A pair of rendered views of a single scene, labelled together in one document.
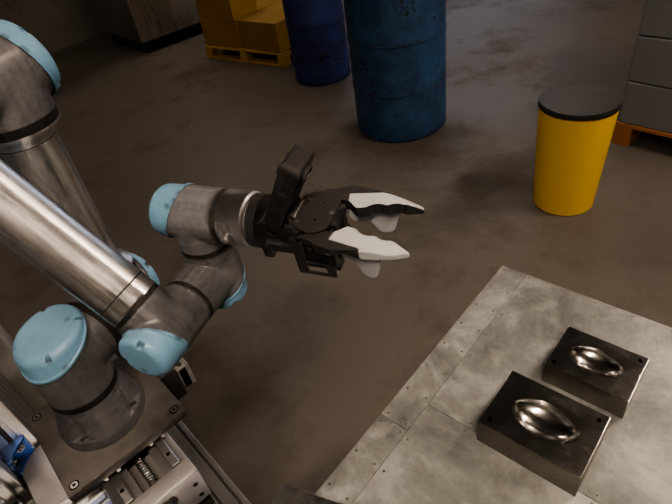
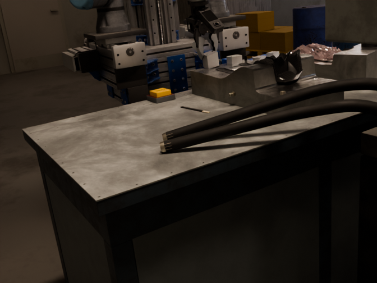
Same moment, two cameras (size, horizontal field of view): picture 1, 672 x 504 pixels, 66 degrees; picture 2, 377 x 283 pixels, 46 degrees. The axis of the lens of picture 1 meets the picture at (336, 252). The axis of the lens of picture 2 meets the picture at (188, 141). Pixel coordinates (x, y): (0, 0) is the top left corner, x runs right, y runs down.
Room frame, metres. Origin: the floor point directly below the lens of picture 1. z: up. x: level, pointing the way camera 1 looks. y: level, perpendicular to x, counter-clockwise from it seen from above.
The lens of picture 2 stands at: (-1.57, 0.12, 1.19)
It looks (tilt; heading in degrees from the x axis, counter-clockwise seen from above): 19 degrees down; 14
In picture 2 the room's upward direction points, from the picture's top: 6 degrees counter-clockwise
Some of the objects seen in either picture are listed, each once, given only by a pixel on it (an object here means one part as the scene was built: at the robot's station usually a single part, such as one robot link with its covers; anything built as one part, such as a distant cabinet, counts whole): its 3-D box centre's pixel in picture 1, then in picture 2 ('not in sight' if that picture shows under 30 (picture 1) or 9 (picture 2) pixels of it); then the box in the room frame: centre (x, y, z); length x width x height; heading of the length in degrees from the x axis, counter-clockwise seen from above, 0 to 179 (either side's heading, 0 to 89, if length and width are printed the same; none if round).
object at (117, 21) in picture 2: not in sight; (111, 19); (0.31, 0.87, 1.09); 0.15 x 0.15 x 0.10
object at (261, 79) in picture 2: not in sight; (260, 77); (-0.03, 0.23, 0.87); 0.50 x 0.26 x 0.14; 44
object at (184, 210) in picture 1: (195, 214); not in sight; (0.61, 0.18, 1.43); 0.11 x 0.08 x 0.09; 63
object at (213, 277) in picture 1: (210, 275); not in sight; (0.59, 0.19, 1.33); 0.11 x 0.08 x 0.11; 153
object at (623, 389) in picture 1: (593, 369); not in sight; (0.66, -0.51, 0.83); 0.17 x 0.13 x 0.06; 44
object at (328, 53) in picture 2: not in sight; (313, 51); (0.28, 0.03, 0.90); 0.26 x 0.18 x 0.08; 61
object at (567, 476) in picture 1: (541, 429); not in sight; (0.54, -0.34, 0.83); 0.20 x 0.15 x 0.07; 44
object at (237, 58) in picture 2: not in sight; (227, 61); (0.21, 0.37, 0.89); 0.13 x 0.05 x 0.05; 44
